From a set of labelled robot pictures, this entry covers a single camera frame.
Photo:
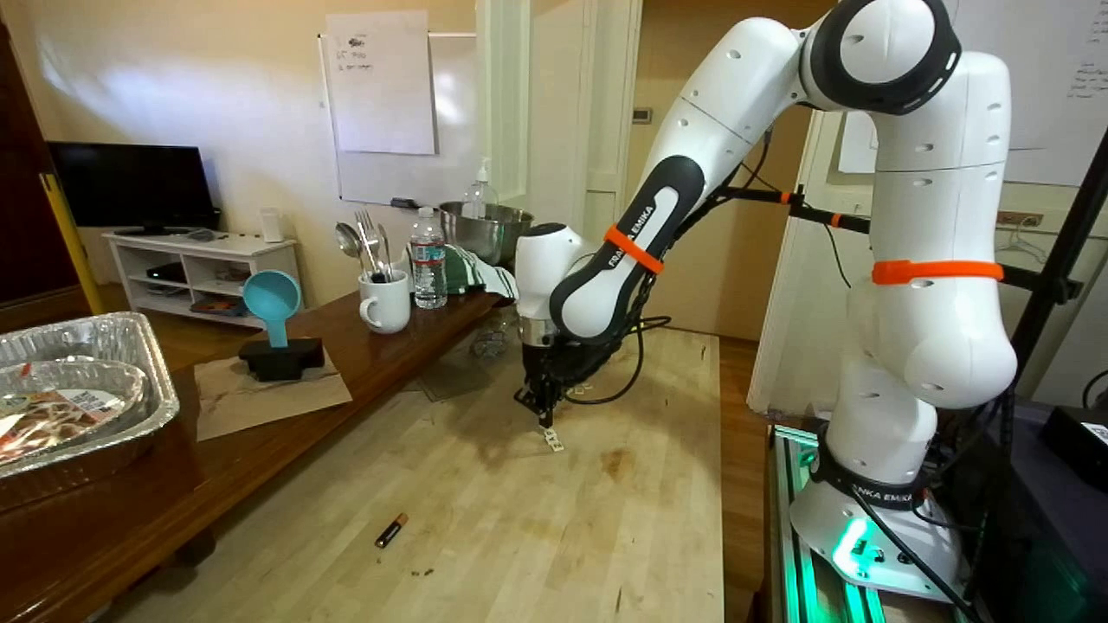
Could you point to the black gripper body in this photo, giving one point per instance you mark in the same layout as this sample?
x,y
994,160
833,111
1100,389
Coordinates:
x,y
564,362

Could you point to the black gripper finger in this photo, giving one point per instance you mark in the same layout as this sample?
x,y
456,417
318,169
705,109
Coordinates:
x,y
547,414
525,397

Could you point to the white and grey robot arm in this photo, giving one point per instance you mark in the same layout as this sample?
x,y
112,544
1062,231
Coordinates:
x,y
935,260

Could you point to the clear glass jar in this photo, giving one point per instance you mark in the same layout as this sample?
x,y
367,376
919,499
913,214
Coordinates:
x,y
495,336

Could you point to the green and white cloth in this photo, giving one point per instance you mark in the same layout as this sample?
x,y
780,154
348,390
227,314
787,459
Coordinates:
x,y
472,270

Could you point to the metal mixing bowl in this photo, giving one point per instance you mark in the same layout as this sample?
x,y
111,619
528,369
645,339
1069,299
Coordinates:
x,y
489,232

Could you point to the white mug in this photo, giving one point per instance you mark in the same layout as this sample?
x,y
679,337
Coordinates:
x,y
387,303

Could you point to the clear plastic water bottle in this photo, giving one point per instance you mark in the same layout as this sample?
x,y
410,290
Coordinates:
x,y
428,260

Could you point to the clear pump dispenser bottle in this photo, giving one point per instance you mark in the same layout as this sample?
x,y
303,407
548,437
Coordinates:
x,y
479,195

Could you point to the black and copper battery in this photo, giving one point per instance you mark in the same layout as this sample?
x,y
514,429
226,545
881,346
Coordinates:
x,y
391,529

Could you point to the bunch of metal cutlery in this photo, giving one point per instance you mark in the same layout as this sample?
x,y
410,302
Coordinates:
x,y
368,247

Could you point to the leaning white board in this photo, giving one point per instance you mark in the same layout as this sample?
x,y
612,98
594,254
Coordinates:
x,y
796,303

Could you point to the black block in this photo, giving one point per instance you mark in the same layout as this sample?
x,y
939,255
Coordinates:
x,y
281,359

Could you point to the whiteboard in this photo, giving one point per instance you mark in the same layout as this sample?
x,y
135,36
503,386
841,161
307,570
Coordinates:
x,y
450,130

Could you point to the brown paper sheet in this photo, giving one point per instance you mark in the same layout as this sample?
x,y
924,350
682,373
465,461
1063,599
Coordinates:
x,y
260,402

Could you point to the blue measuring scoop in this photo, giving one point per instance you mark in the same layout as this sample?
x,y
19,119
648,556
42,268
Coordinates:
x,y
271,298

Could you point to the white cup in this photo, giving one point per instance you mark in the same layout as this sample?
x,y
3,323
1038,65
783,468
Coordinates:
x,y
272,225

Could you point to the large white paper sheet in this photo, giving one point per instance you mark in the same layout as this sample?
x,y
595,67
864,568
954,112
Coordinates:
x,y
379,82

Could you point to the white television shelf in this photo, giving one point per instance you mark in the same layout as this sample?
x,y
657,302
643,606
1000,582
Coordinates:
x,y
203,272

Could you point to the large foil tray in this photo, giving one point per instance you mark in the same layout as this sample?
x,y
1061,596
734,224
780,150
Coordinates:
x,y
138,363

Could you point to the black television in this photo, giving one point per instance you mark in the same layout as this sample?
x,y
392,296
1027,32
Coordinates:
x,y
130,184

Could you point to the foil container with printed lid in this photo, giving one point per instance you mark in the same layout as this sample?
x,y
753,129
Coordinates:
x,y
61,411

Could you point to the yellow pole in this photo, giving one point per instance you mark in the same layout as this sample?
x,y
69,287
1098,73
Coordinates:
x,y
74,247

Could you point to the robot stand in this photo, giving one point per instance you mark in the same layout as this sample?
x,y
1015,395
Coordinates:
x,y
1021,519

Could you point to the black stand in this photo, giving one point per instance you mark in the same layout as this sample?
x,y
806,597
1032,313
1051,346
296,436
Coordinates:
x,y
1060,251

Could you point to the black box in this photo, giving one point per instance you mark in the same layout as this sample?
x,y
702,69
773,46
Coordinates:
x,y
1078,433

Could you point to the wall thermostat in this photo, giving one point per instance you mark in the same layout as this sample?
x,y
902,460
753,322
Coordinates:
x,y
641,116

